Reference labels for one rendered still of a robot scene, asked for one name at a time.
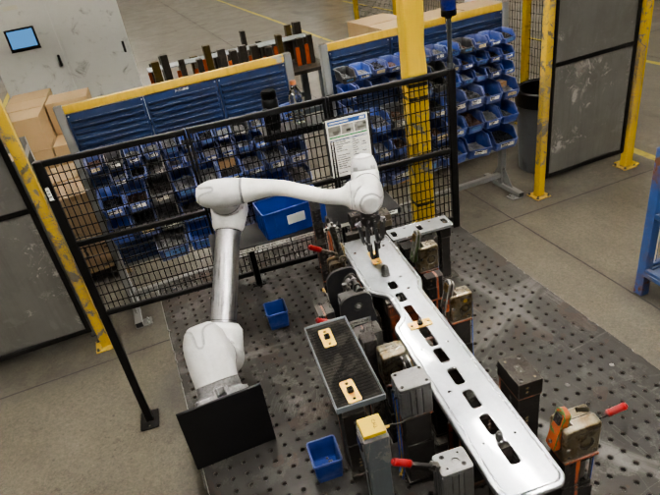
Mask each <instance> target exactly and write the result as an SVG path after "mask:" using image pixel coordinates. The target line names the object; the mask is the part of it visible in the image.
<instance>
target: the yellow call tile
mask: <svg viewBox="0 0 660 495"><path fill-rule="evenodd" d="M357 426H358V428H359V431H360V433H361V435H362V438H363V440H366V439H369V438H372V437H375V436H378V435H381V434H384V433H386V428H385V426H384V424H383V422H382V420H381V418H380V416H379V414H378V413H376V414H373V415H370V416H367V417H364V418H361V419H358V420H357Z"/></svg>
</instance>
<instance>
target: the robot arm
mask: <svg viewBox="0 0 660 495"><path fill-rule="evenodd" d="M269 196H287V197H292V198H297V199H302V200H307V201H312V202H317V203H323V204H334V205H345V206H347V207H349V208H350V209H351V210H357V211H359V213H360V219H359V222H358V223H355V226H356V227H357V230H358V233H359V236H360V239H361V242H362V243H363V245H364V246H365V245H366V247H367V250H368V252H369V254H370V257H371V259H374V256H373V247H372V243H371V242H370V228H371V227H373V231H374V235H375V241H374V247H375V254H376V255H377V258H379V249H380V248H381V246H380V244H381V241H383V240H384V236H385V223H386V220H387V218H386V217H385V216H380V214H379V208H380V207H381V205H382V203H383V198H384V192H383V188H382V185H381V183H380V178H379V171H378V168H377V164H376V161H375V159H374V157H373V156H372V155H371V154H368V153H361V154H358V155H356V156H354V157H353V159H352V164H351V181H349V182H347V183H346V184H345V185H344V186H343V187H341V188H339V189H335V190H326V189H321V188H316V187H312V186H308V185H304V184H299V183H295V182H291V181H284V180H271V179H251V178H222V179H215V180H210V181H207V182H204V183H202V184H200V185H199V186H198V187H197V188H196V189H195V197H196V202H197V203H198V204H199V205H201V206H203V207H206V208H210V211H211V218H212V227H213V229H214V231H215V249H214V267H213V285H212V303H211V320H210V321H207V322H204V323H201V324H198V325H195V326H194V327H191V328H189V329H188V330H187V332H186V334H185V336H184V342H183V351H184V356H185V360H186V364H187V367H188V370H189V373H190V376H191V379H192V383H193V385H194V388H195V390H196V394H197V398H198V402H196V403H195V406H196V407H197V406H199V405H202V404H205V403H207V402H210V401H213V400H215V399H218V398H221V397H223V396H226V395H229V394H231V393H234V392H237V391H239V390H242V389H244V388H246V387H248V385H247V384H242V382H241V379H240V377H239V375H238V371H239V370H240V369H241V368H242V366H243V364H244V361H245V351H244V336H243V329H242V327H241V326H240V325H239V324H238V323H237V303H238V282H239V260H240V238H241V232H242V231H243V230H244V228H245V224H246V220H247V216H248V202H251V201H254V200H258V199H261V198H265V197H269ZM379 220H380V237H379V233H378V229H377V228H378V227H377V223H378V222H379ZM361 224H362V225H363V226H365V239H364V236H363V232H362V229H361Z"/></svg>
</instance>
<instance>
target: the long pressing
mask: <svg viewBox="0 0 660 495"><path fill-rule="evenodd" d="M343 245H344V248H345V255H346V258H347V261H348V263H349V264H350V266H352V267H353V268H354V270H355V271H356V273H357V278H358V280H359V282H360V283H361V285H362V286H363V287H365V288H366V289H367V290H368V291H369V293H370V294H371V295H372V296H373V297H377V298H382V299H386V300H388V301H389V302H390V303H391V305H392V306H393V308H394V309H395V310H396V311H397V313H398V314H399V316H400V320H399V322H398V323H397V325H396V326H395V335H396V337H397V338H398V340H402V342H403V343H404V345H405V346H406V348H407V350H408V351H409V357H410V359H411V360H412V362H413V365H414V366H417V365H421V366H422V367H423V369H424V370H425V372H426V373H427V375H428V377H429V378H430V380H431V389H432V396H433V397H434V399H435V400H436V402H437V404H438V405H439V407H440V409H441V410H442V412H443V413H444V415H445V416H446V417H447V419H448V421H449V422H450V424H451V425H452V427H453V429H454V430H455V432H456V434H457V435H458V437H459V438H460V440H461V442H462V443H463V445H464V447H465V448H466V450H467V452H468V454H469V455H470V457H471V459H472V460H473V462H474V463H475V465H476V467H477V468H478V470H479V472H480V473H481V475H482V476H483V478H484V480H485V481H486V483H487V484H488V486H489V488H490V489H491V491H492V493H493V494H494V495H544V494H547V493H550V492H552V491H555V490H558V489H560V488H561V487H562V486H563V485H564V484H565V479H566V478H565V474H564V472H563V471H562V469H561V468H560V467H559V465H558V464H557V463H556V462H555V460H554V459H553V458H552V456H551V455H550V454H549V452H548V451H547V450H546V449H545V447H544V446H543V445H542V443H541V442H540V441H539V440H538V438H537V437H536V436H535V434H534V433H533V432H532V430H531V429H530V428H529V427H528V425H527V424H526V423H525V421H524V420H523V419H522V417H521V416H520V415H519V413H518V412H517V411H516V409H515V408H514V407H513V406H512V404H511V403H510V402H509V400H508V399H507V398H506V397H505V395H504V394H503V393H502V391H501V390H500V389H499V387H498V386H497V385H496V384H495V382H494V381H493V380H492V378H491V377H490V376H489V375H488V373H487V372H486V371H485V369H484V368H483V367H482V365H481V364H480V363H479V362H478V360H477V359H476V358H475V356H474V355H473V354H472V352H471V351H470V350H469V349H468V347H467V346H466V344H465V343H464V342H463V341H462V339H461V338H460V337H459V335H458V334H457V333H456V331H455V330H454V329H453V328H452V326H451V325H450V324H449V322H448V321H447V320H446V319H445V317H444V316H443V315H442V313H441V312H440V311H439V309H438V308H437V307H436V306H435V304H434V303H433V302H432V300H431V299H430V298H429V297H428V295H427V294H426V293H425V291H424V290H423V289H422V280H421V277H420V276H419V275H418V273H417V272H416V271H415V270H414V268H413V267H412V266H411V264H410V263H409V262H408V261H407V259H406V258H405V257H404V256H403V254H402V253H401V252H400V251H399V249H398V248H397V247H396V246H395V244H394V243H393V242H392V240H391V239H390V238H389V237H388V236H387V235H385V236H384V240H383V241H381V244H380V246H381V248H380V249H379V257H380V258H381V260H382V263H380V264H377V265H373V263H372V261H371V259H370V258H369V256H368V254H367V253H368V250H367V247H366V245H365V246H364V245H363V243H362V242H361V239H358V240H354V241H350V242H347V243H343ZM383 264H387V265H388V267H389V272H390V276H388V277H382V274H381V266H382V265H383ZM400 276H402V277H400ZM391 282H395V283H396V285H397V286H398V288H397V289H390V287H389V286H388V283H391ZM408 288H409V289H408ZM397 294H403V295H404V296H405V297H406V299H407V300H406V301H404V302H399V300H398V299H397V297H396V295H397ZM409 305H411V306H412V308H413V309H414V311H415V312H416V313H417V315H418V316H419V318H420V319H423V318H427V317H429V318H430V319H431V321H432V322H433V324H431V325H428V326H425V327H426V328H427V329H428V330H429V332H430V333H431V335H432V336H433V337H434V339H435V340H436V342H437V343H438V345H437V346H434V347H430V346H429V345H428V343H427V342H426V340H425V339H424V337H423V336H422V334H421V333H420V331H419V329H420V328H418V329H415V330H411V329H410V328H409V326H408V323H411V322H413V321H412V319H411V318H410V316H409V315H408V313H407V312H406V310H405V309H404V307H405V306H409ZM447 341H449V342H447ZM421 349H422V350H421ZM436 349H442V350H443V352H444V353H445V354H446V356H447V357H448V359H449V360H450V361H448V362H445V363H442V362H441V361H440V360H439V358H438V357H437V355H435V353H434V352H433V351H434V350H436ZM452 368H455V369H456V370H457V371H458V372H459V373H460V375H461V376H462V377H463V379H464V380H465V383H463V384H460V385H458V384H456V383H455V382H454V380H453V379H452V377H451V376H450V374H449V373H448V370H449V369H452ZM468 390H470V391H471V392H472V393H473V394H474V396H475V397H476V398H477V399H478V400H479V402H480V403H481V407H479V408H476V409H474V408H472V407H471V406H470V404H469V403H468V401H467V399H466V398H465V396H464V395H463V392H465V391H468ZM448 391H451V393H448ZM486 414H487V415H489V416H490V417H491V419H492V420H493V422H494V423H495V424H496V426H497V427H498V429H499V430H500V431H502V432H503V434H504V435H503V438H504V440H503V441H500V442H498V441H497V440H496V439H495V435H496V434H494V435H491V434H490V433H489V432H488V430H487V429H486V427H485V426H484V425H483V423H482V422H481V420H480V419H479V418H480V417H481V416H483V415H486ZM514 432H517V433H514ZM504 442H508V443H509V444H510V446H511V447H512V448H513V450H514V451H515V453H516V454H517V456H518V457H519V458H520V460H521V461H520V462H519V463H517V464H514V465H512V464H510V463H509V461H508V460H507V458H506V457H505V455H504V454H503V452H502V451H501V449H500V448H499V446H498V445H499V444H500V443H504ZM482 443H484V445H483V444H482Z"/></svg>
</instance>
